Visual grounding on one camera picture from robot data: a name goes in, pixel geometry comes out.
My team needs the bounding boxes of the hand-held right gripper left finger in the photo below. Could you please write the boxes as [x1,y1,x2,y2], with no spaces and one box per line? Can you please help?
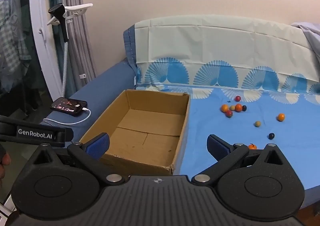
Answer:
[31,133,130,186]

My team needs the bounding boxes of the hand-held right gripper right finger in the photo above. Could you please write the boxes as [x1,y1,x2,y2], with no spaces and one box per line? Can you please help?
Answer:
[191,134,285,185]

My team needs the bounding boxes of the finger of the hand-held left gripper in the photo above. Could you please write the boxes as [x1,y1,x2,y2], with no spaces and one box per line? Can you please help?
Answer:
[0,115,73,147]

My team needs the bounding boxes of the brown cardboard box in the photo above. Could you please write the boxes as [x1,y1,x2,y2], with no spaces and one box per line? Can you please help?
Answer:
[79,89,191,176]

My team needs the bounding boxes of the person's left hand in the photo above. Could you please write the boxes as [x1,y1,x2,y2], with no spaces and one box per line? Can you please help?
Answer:
[0,145,12,179]

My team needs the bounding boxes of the blue fan-print bed sheet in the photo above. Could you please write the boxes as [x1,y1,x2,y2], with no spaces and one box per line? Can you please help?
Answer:
[134,14,320,209]

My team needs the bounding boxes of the blue sofa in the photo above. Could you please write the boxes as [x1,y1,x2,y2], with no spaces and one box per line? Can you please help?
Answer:
[40,58,138,144]

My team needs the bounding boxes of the grey curtain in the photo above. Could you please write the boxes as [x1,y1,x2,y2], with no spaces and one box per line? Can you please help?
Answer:
[46,0,97,97]

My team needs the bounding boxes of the hanging checked clothes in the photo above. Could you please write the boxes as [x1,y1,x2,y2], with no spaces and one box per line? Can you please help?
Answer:
[0,0,22,92]

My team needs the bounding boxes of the blue cloth cover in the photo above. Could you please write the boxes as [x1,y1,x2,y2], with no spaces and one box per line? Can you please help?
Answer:
[123,25,138,89]

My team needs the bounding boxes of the black garment steamer head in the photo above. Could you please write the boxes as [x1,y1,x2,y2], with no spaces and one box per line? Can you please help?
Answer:
[48,3,69,43]

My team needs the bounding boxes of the white plastic hanger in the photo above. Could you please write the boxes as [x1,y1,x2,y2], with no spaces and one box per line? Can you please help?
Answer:
[47,3,93,26]

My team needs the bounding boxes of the grey cloth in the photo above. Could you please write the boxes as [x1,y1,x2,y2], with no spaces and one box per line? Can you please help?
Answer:
[291,22,320,64]

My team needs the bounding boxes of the white charging cable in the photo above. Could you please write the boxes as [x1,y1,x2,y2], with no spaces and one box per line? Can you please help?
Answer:
[42,107,91,126]

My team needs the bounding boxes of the white door frame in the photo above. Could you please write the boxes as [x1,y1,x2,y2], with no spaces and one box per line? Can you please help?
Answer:
[28,0,63,102]

